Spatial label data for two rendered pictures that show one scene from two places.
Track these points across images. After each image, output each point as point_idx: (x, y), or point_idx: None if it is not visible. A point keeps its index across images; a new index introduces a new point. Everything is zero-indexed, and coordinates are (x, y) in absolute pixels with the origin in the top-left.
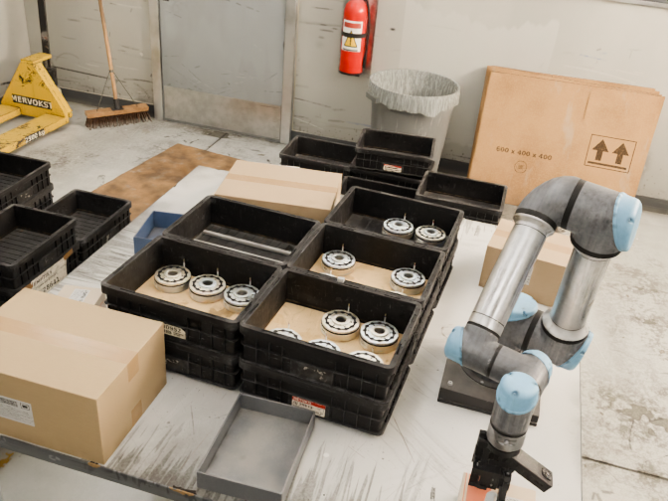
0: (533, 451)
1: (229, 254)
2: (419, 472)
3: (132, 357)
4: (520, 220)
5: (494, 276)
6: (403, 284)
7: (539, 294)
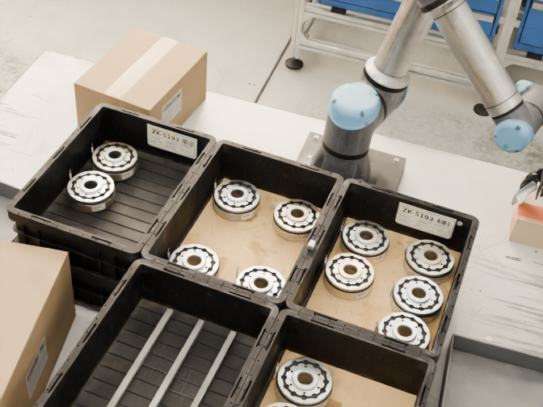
0: (438, 178)
1: (256, 376)
2: (490, 264)
3: None
4: (453, 4)
5: (489, 62)
6: (257, 202)
7: (188, 108)
